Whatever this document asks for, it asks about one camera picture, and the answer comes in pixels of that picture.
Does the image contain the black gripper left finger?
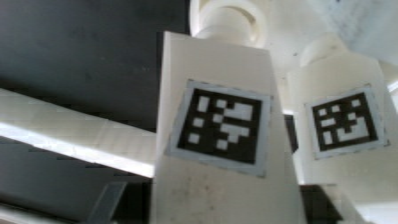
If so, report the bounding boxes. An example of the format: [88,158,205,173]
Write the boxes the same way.
[82,182,127,224]

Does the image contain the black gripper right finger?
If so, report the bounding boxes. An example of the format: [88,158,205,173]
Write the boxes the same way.
[301,185,344,224]

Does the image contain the white round stool seat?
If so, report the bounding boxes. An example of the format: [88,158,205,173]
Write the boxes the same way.
[189,0,398,110]

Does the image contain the white right fence rail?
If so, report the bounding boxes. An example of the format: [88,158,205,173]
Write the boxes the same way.
[0,88,157,177]

